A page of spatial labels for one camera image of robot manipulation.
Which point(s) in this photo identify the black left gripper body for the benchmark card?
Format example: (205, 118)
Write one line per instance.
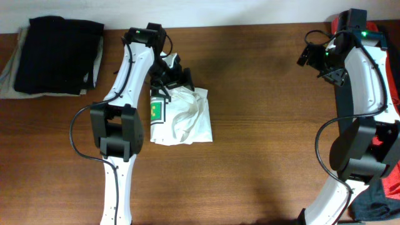
(162, 74)

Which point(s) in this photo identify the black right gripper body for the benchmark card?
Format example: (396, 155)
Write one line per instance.
(325, 62)

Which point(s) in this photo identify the white t-shirt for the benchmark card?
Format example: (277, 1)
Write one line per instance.
(180, 116)

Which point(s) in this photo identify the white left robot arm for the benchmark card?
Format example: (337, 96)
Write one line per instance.
(117, 129)

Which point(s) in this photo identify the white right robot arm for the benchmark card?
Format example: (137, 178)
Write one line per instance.
(354, 59)

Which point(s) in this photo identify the folded black garment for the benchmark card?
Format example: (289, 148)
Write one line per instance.
(58, 56)

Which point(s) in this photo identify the dark grey garment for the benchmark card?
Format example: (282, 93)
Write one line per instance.
(367, 148)

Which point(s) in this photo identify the beige folded garment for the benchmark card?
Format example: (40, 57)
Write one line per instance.
(8, 75)

